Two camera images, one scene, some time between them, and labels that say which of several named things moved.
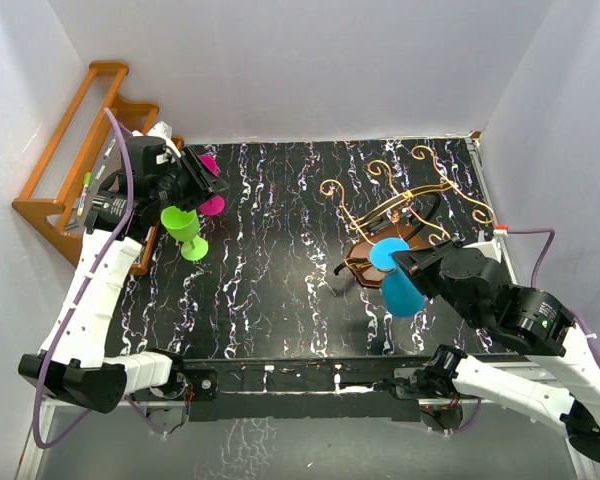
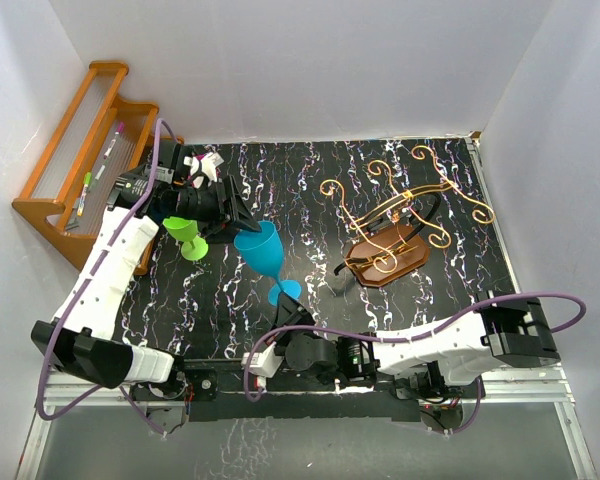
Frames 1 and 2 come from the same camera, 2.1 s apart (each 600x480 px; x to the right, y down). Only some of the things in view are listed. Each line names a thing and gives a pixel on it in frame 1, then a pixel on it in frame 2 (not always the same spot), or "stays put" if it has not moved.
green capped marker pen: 87,181 stays put
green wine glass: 184,226 stays put
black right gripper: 415,262 -> 291,313
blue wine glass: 399,296 -> 264,251
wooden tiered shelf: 84,159 stays put
